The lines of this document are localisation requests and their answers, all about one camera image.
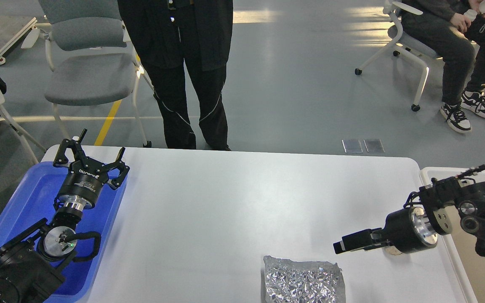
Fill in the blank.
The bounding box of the white chair at left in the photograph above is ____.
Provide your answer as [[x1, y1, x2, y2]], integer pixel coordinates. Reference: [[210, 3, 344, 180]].
[[0, 89, 47, 165]]

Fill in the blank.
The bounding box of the crumpled brown paper ball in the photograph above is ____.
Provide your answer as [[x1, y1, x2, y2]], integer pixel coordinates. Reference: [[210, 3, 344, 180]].
[[384, 246, 402, 255]]

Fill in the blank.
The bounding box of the grey office chair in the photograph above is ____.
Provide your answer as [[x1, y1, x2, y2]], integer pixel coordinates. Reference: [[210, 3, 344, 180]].
[[39, 0, 152, 148]]

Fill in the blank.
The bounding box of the right floor outlet plate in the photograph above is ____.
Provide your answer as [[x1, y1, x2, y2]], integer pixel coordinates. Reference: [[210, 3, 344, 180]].
[[363, 139, 385, 153]]

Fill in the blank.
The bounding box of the blue plastic tray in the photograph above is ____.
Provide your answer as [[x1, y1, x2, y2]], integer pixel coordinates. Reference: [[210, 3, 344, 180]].
[[0, 162, 127, 303]]

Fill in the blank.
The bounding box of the silver foil sheet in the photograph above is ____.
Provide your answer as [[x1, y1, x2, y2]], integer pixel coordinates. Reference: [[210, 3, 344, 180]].
[[263, 255, 346, 303]]

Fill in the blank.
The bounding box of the seated person in black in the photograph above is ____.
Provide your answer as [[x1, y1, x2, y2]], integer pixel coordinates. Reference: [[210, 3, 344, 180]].
[[402, 0, 485, 133]]

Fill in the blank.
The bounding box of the standing person in black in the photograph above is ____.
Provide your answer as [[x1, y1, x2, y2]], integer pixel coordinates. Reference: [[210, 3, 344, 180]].
[[117, 0, 234, 150]]

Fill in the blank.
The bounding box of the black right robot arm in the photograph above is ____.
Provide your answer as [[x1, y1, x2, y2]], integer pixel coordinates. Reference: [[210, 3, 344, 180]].
[[333, 165, 485, 257]]

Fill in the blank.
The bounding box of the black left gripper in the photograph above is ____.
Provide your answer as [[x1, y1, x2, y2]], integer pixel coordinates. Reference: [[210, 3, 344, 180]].
[[52, 129, 130, 210]]

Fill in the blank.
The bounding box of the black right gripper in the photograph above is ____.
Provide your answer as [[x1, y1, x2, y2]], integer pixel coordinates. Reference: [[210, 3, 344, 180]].
[[333, 207, 438, 254]]

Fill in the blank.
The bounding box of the left floor outlet plate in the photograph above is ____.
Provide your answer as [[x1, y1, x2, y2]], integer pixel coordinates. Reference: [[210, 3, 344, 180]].
[[342, 139, 363, 154]]

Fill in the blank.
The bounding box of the white wheeled chair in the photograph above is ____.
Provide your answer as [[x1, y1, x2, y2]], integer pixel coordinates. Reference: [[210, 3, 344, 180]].
[[354, 0, 441, 112]]

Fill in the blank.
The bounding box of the beige plastic bin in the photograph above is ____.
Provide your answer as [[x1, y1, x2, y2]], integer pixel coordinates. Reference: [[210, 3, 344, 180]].
[[420, 167, 485, 303]]

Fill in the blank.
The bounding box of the floor outlet plate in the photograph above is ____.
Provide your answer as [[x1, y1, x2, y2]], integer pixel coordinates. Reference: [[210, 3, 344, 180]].
[[342, 139, 363, 154], [363, 139, 385, 153]]

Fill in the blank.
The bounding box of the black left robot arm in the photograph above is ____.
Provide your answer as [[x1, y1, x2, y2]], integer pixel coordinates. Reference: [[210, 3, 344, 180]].
[[0, 129, 130, 303]]

